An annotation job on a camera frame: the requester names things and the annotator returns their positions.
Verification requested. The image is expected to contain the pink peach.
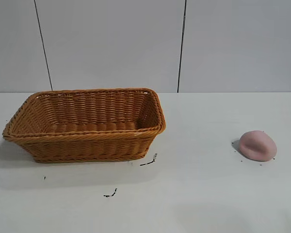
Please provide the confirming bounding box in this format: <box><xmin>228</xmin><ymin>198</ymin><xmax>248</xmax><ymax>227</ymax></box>
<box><xmin>239</xmin><ymin>130</ymin><xmax>278</xmax><ymax>162</ymax></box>

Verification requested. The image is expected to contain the brown woven wicker basket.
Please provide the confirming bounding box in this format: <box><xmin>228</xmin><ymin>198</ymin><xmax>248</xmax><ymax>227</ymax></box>
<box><xmin>2</xmin><ymin>87</ymin><xmax>166</xmax><ymax>164</ymax></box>

